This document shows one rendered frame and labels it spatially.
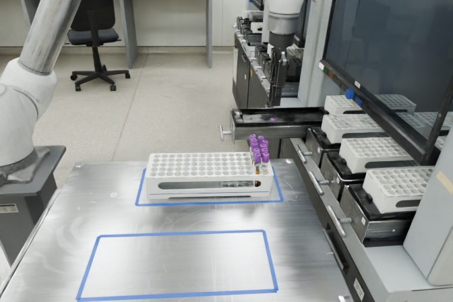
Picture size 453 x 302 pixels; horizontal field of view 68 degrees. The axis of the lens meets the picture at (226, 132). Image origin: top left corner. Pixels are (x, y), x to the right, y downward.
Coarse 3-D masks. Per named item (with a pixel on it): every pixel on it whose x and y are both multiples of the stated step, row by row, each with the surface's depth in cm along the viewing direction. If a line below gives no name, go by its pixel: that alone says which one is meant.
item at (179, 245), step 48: (96, 192) 80; (144, 192) 80; (288, 192) 82; (48, 240) 67; (96, 240) 67; (144, 240) 68; (192, 240) 68; (240, 240) 68; (288, 240) 69; (0, 288) 62; (48, 288) 58; (96, 288) 58; (144, 288) 58; (192, 288) 59; (240, 288) 59; (288, 288) 59; (336, 288) 59
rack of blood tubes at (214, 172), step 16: (160, 160) 82; (176, 160) 82; (192, 160) 83; (208, 160) 83; (224, 160) 84; (240, 160) 84; (160, 176) 76; (176, 176) 76; (192, 176) 76; (208, 176) 77; (224, 176) 77; (240, 176) 77; (256, 176) 77; (272, 176) 78; (160, 192) 78; (176, 192) 78; (192, 192) 78; (208, 192) 79; (256, 192) 80
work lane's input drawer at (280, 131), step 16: (240, 112) 120; (256, 112) 124; (272, 112) 124; (288, 112) 124; (304, 112) 125; (320, 112) 124; (240, 128) 113; (256, 128) 114; (272, 128) 114; (288, 128) 115; (304, 128) 116
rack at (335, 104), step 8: (328, 96) 122; (336, 96) 123; (344, 96) 124; (328, 104) 121; (336, 104) 116; (344, 104) 117; (352, 104) 117; (336, 112) 116; (344, 112) 125; (352, 112) 125; (360, 112) 125
